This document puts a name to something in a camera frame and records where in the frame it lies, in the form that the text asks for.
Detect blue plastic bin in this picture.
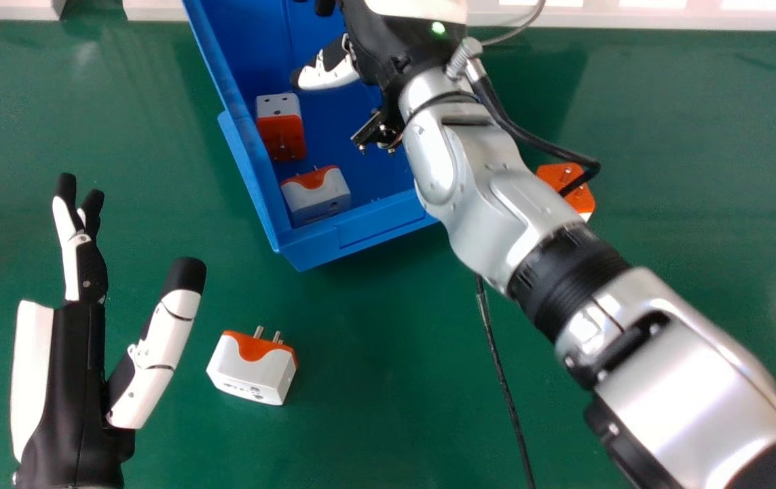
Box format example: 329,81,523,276
181,0,440,272

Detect black cable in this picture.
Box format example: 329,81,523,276
475,274,536,489

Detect white-and-orange plug adapter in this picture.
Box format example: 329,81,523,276
536,162,596,223
255,92,307,162
280,165,352,228
206,325,297,406

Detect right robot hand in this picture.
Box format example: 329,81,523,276
291,0,468,91

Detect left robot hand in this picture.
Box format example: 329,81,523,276
10,173,207,489

